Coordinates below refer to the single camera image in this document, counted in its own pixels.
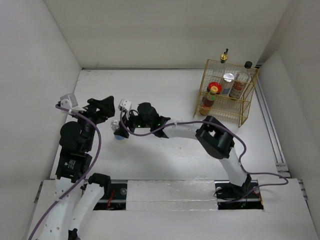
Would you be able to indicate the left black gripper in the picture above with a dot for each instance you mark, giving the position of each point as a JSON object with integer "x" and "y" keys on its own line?
{"x": 107, "y": 105}

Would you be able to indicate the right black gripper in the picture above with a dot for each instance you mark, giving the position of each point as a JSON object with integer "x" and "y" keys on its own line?
{"x": 128, "y": 121}

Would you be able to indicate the blue-label salt shaker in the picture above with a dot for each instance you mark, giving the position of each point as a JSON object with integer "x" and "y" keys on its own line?
{"x": 114, "y": 126}

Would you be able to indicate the yellow-cap brown sauce bottle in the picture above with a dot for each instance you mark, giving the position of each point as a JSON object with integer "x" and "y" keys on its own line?
{"x": 208, "y": 101}

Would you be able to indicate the red-lid sauce jar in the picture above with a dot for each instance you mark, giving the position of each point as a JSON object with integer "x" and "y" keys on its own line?
{"x": 214, "y": 84}

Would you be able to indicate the silver-lid white shaker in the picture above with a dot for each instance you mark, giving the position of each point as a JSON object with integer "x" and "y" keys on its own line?
{"x": 226, "y": 83}

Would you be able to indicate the glass oil dispenser bottle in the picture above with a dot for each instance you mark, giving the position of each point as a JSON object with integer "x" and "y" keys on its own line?
{"x": 222, "y": 70}

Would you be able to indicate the black-cap vinegar bottle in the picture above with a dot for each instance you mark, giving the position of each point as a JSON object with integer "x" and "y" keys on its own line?
{"x": 241, "y": 80}

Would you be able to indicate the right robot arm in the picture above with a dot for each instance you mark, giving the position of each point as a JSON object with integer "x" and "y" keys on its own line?
{"x": 214, "y": 137}

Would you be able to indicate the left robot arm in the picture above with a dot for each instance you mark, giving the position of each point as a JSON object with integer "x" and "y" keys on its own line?
{"x": 75, "y": 197}

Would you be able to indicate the white foam block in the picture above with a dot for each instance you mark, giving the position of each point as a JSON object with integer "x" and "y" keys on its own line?
{"x": 171, "y": 195}

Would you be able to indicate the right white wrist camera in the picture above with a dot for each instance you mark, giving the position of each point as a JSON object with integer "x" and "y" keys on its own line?
{"x": 125, "y": 106}

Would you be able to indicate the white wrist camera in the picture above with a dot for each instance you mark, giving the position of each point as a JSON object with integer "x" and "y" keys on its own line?
{"x": 125, "y": 106}
{"x": 68, "y": 102}

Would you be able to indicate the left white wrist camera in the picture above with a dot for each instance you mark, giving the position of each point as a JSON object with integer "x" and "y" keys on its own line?
{"x": 68, "y": 102}

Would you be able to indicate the black metal rail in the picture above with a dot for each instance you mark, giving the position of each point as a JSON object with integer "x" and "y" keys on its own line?
{"x": 115, "y": 200}

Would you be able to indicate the yellow wire basket rack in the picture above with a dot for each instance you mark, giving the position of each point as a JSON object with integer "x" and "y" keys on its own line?
{"x": 225, "y": 108}

